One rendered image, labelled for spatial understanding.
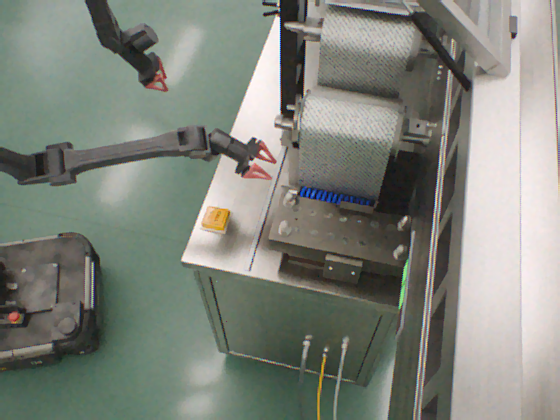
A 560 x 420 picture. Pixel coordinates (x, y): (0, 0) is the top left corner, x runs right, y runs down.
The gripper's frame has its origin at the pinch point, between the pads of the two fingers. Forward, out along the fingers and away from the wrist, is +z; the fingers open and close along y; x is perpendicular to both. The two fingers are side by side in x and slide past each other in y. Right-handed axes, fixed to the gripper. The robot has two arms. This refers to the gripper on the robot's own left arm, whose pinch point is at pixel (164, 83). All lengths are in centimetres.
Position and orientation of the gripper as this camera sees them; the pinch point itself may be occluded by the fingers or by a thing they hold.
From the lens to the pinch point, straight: 187.0
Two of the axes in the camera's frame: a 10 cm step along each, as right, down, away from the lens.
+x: -8.6, 4.0, 3.3
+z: 4.9, 4.0, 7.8
